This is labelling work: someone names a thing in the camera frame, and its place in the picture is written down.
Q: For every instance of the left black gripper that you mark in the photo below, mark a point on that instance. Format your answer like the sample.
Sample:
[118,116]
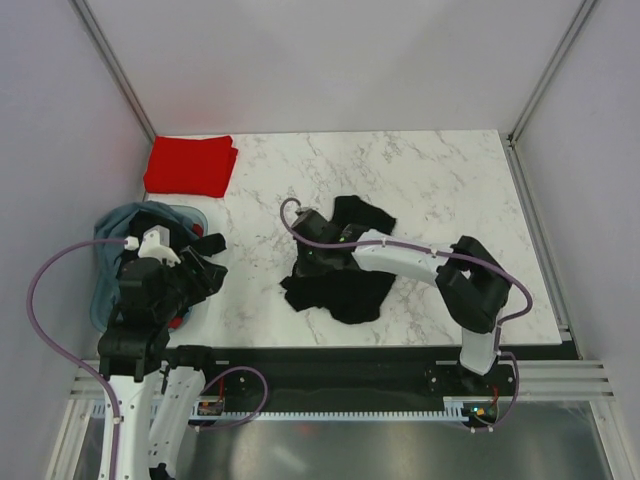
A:
[206,280]

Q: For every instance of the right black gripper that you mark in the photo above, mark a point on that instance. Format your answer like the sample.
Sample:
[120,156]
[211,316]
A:
[308,268]

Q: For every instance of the black t shirt with logo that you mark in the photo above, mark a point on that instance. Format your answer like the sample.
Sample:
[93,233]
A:
[351,297]

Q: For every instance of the blue plastic laundry basket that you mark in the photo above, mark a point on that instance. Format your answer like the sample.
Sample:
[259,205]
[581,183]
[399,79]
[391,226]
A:
[197,220]

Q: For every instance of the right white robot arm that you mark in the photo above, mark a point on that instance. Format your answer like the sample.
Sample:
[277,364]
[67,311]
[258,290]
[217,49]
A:
[473,287]

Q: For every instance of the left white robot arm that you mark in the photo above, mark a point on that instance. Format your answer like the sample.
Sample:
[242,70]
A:
[150,387]

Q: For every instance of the black t shirt in basket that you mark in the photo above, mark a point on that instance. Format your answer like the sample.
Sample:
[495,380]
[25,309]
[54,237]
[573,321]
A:
[142,225]

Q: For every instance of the red garment in basket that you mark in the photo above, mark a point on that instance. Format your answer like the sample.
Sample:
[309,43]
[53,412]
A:
[182,316]

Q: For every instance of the grey blue t shirt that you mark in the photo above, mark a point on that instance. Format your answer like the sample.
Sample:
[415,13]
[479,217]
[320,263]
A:
[110,235]

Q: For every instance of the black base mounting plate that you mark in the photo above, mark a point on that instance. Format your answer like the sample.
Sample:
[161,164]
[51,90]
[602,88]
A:
[340,379]

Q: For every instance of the folded red t shirt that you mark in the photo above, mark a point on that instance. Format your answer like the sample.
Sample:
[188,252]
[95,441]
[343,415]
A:
[187,166]

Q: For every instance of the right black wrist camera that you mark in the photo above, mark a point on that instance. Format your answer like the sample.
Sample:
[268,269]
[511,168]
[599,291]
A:
[312,222]

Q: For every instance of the white slotted cable duct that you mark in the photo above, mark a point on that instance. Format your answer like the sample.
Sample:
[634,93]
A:
[452,411]

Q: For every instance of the right aluminium frame post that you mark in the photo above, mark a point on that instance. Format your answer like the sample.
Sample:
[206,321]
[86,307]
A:
[573,31]

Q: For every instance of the aluminium frame post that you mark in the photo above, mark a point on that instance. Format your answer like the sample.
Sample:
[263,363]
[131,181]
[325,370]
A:
[573,31]
[110,60]

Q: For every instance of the left aluminium frame post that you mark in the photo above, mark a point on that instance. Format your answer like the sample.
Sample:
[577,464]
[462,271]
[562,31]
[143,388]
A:
[110,60]

